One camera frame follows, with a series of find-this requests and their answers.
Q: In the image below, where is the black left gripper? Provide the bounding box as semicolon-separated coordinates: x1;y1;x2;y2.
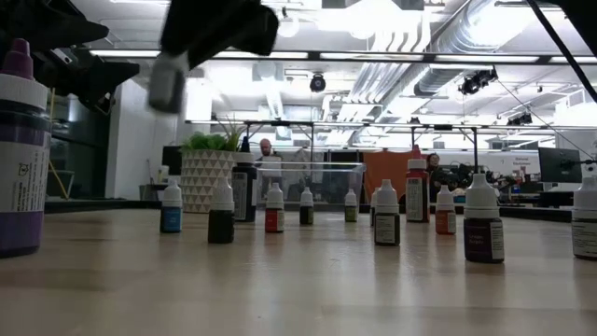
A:
0;0;141;114

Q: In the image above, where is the large purple food coloring bottle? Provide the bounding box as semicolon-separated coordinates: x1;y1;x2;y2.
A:
0;38;51;259

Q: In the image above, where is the large black food coloring bottle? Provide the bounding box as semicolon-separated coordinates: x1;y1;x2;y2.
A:
231;135;258;223

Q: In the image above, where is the small blue food coloring bottle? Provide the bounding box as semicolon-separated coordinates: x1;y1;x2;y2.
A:
160;179;184;234

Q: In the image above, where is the clear plastic bin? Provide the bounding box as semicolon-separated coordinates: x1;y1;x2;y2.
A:
255;161;368;206

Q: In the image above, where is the small dark green coloring bottle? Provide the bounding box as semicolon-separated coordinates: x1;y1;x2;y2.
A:
207;178;236;245

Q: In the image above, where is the small red food coloring bottle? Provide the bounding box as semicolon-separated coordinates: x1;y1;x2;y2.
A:
264;182;286;233

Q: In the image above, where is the small olive food coloring bottle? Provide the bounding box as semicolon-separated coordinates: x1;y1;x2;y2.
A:
343;189;359;223

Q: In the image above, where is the small dark white-labelled coloring bottle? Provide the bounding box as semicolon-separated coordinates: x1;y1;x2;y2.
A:
374;179;402;247

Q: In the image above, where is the large red food coloring bottle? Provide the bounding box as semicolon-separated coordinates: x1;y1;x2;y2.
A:
405;144;431;223

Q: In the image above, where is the small orange food coloring bottle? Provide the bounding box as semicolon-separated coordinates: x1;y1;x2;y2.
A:
435;185;458;236

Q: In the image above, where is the small purple food coloring bottle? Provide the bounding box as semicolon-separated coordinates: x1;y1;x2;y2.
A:
463;173;507;265

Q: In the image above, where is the white bottle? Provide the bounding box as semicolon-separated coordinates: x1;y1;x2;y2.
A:
571;175;597;261

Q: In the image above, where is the white LED light strip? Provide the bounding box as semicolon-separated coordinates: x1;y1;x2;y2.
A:
212;49;310;60
319;51;425;61
89;49;162;59
548;55;597;64
433;54;541;63

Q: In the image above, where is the green succulent plant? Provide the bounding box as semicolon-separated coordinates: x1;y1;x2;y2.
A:
180;116;249;153

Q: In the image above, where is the grey chair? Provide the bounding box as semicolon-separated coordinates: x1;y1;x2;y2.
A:
46;169;76;201

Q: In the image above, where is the person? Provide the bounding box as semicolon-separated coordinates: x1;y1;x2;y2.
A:
255;137;284;200
425;152;450;203

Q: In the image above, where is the black computer monitor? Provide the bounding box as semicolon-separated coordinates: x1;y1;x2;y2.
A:
161;145;183;176
537;147;584;184

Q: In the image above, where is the white triangle-patterned planter pot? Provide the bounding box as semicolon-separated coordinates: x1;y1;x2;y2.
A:
180;148;237;215

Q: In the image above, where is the orange panel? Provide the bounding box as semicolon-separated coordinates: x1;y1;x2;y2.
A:
362;149;412;203

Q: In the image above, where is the black track spotlight cluster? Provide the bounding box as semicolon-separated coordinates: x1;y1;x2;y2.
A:
459;67;499;96

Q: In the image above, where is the white ring lamp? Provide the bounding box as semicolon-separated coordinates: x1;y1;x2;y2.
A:
278;16;300;38

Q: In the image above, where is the black overhead frame bar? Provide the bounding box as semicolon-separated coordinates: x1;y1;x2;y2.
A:
88;49;597;65

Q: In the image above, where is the black workstation frame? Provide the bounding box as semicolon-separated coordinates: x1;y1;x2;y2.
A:
185;119;597;206

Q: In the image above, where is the yellow extension cable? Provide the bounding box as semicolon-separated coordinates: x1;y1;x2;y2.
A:
46;88;71;201

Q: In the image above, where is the silver ventilation duct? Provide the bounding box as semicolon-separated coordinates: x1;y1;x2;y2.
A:
412;0;531;97

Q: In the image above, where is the black arm base cable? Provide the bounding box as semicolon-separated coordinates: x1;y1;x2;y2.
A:
525;0;597;105

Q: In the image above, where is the thin black cable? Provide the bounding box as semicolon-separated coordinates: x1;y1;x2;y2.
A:
495;78;597;163

